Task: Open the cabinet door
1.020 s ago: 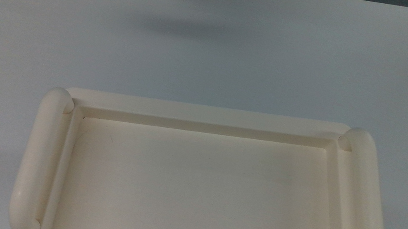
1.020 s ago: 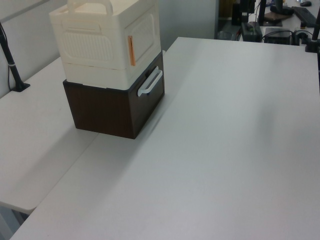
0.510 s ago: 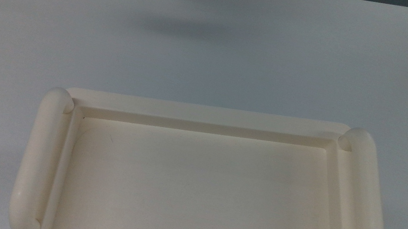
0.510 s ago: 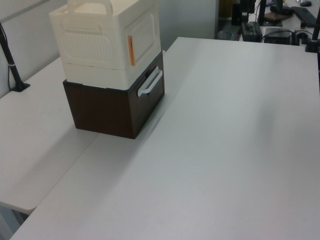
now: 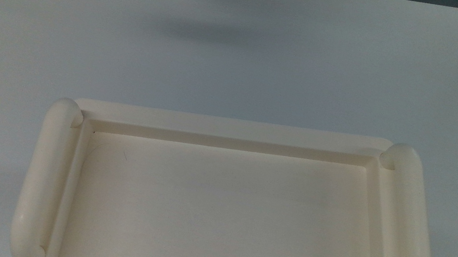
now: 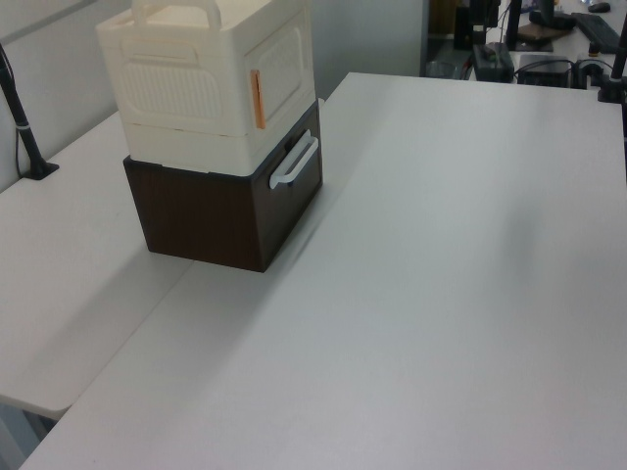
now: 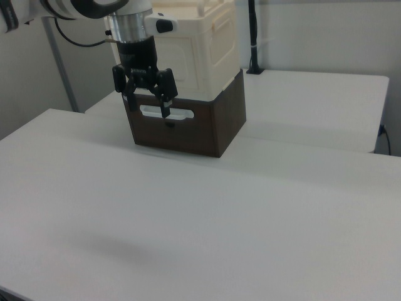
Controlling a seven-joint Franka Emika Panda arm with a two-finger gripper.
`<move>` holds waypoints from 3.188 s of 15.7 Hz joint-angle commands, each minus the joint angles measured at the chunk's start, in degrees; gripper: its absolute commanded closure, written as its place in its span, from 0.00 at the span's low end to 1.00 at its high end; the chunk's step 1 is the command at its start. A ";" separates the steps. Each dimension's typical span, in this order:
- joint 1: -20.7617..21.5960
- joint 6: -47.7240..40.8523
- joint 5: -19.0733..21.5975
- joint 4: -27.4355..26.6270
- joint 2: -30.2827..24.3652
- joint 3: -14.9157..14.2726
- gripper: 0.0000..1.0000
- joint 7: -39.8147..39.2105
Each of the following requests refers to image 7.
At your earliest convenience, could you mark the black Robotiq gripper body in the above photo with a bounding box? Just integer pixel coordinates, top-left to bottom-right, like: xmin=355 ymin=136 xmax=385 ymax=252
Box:
xmin=116 ymin=36 xmax=161 ymax=92

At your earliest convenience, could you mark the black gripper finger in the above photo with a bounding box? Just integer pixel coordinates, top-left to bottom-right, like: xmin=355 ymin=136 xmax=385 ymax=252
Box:
xmin=149 ymin=68 xmax=179 ymax=120
xmin=112 ymin=65 xmax=139 ymax=112

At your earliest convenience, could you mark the cream cabinet door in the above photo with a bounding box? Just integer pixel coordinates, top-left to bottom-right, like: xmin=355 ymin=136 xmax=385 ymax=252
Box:
xmin=155 ymin=36 xmax=202 ymax=93

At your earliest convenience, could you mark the dark brown drawer box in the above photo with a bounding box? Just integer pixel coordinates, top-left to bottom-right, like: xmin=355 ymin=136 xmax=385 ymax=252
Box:
xmin=123 ymin=68 xmax=247 ymax=159

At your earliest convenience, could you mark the grey metal pole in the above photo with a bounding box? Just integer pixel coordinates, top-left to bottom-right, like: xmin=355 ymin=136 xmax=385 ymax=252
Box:
xmin=41 ymin=17 xmax=80 ymax=113

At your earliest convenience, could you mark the cream plastic tray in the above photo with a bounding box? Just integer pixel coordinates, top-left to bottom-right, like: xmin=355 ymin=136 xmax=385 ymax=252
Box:
xmin=111 ymin=0 xmax=242 ymax=102

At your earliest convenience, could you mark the black pole with clamp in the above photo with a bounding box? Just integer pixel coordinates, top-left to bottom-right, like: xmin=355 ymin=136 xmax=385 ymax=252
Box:
xmin=246 ymin=0 xmax=265 ymax=75

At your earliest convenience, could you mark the white drawer handle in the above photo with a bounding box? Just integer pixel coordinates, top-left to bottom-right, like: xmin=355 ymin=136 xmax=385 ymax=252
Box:
xmin=139 ymin=103 xmax=195 ymax=121

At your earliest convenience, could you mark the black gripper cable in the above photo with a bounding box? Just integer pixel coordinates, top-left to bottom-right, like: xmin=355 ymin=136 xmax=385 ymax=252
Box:
xmin=55 ymin=17 xmax=117 ymax=48

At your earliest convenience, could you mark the black wall cable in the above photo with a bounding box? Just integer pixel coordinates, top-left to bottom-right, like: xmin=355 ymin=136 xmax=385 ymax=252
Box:
xmin=378 ymin=124 xmax=393 ymax=156

